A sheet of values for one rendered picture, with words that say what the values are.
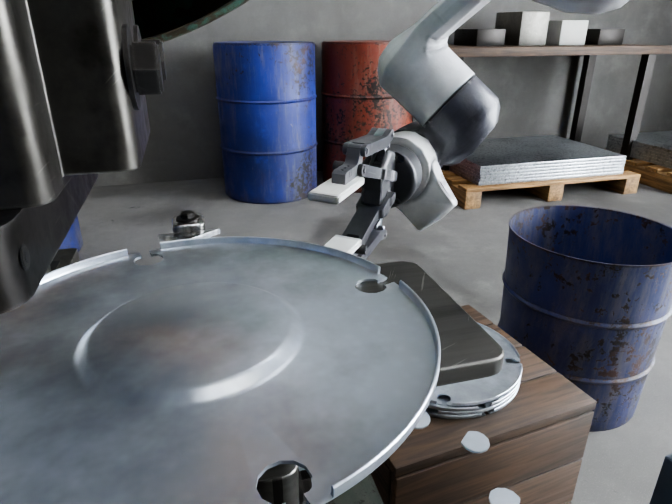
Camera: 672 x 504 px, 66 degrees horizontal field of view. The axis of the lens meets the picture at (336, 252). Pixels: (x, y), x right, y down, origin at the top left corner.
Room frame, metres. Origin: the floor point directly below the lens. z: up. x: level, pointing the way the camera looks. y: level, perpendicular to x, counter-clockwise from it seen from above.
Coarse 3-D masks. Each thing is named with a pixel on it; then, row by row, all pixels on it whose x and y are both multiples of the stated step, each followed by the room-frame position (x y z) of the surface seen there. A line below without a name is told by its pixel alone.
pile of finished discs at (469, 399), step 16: (496, 336) 0.89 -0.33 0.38; (512, 352) 0.83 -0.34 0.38; (512, 368) 0.78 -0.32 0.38; (464, 384) 0.74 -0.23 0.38; (480, 384) 0.74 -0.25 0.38; (496, 384) 0.74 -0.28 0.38; (512, 384) 0.74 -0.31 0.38; (432, 400) 0.69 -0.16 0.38; (448, 400) 0.71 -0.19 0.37; (464, 400) 0.69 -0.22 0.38; (480, 400) 0.69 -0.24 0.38; (496, 400) 0.71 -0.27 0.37; (432, 416) 0.69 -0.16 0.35; (448, 416) 0.68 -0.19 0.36; (464, 416) 0.68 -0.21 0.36; (480, 416) 0.69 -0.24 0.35
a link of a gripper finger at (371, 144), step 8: (376, 128) 0.59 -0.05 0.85; (368, 136) 0.57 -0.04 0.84; (376, 136) 0.57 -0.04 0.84; (384, 136) 0.57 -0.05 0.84; (392, 136) 0.59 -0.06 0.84; (344, 144) 0.51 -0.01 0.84; (368, 144) 0.51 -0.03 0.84; (376, 144) 0.54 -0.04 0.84; (384, 144) 0.56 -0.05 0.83; (344, 152) 0.51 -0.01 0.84; (360, 152) 0.51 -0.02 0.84; (368, 152) 0.51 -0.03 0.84
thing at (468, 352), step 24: (384, 264) 0.37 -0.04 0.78; (408, 264) 0.37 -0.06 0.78; (360, 288) 0.33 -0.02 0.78; (384, 288) 0.33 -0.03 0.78; (432, 288) 0.33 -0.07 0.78; (432, 312) 0.29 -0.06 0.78; (456, 312) 0.29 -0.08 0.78; (456, 336) 0.27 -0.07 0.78; (480, 336) 0.27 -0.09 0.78; (456, 360) 0.24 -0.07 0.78; (480, 360) 0.24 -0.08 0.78; (264, 480) 0.23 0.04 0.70; (288, 480) 0.23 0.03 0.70
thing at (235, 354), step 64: (128, 256) 0.38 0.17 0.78; (192, 256) 0.38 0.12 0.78; (256, 256) 0.38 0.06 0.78; (320, 256) 0.38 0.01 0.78; (0, 320) 0.28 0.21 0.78; (64, 320) 0.28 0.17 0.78; (128, 320) 0.27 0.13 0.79; (192, 320) 0.27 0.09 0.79; (256, 320) 0.27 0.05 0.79; (320, 320) 0.28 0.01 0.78; (384, 320) 0.28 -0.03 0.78; (0, 384) 0.22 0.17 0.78; (64, 384) 0.22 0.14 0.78; (128, 384) 0.21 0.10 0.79; (192, 384) 0.21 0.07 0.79; (256, 384) 0.22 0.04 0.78; (320, 384) 0.22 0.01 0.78; (384, 384) 0.22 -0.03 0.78; (0, 448) 0.17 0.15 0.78; (64, 448) 0.17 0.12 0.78; (128, 448) 0.17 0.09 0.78; (192, 448) 0.17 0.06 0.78; (256, 448) 0.17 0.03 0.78; (320, 448) 0.17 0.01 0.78; (384, 448) 0.17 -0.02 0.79
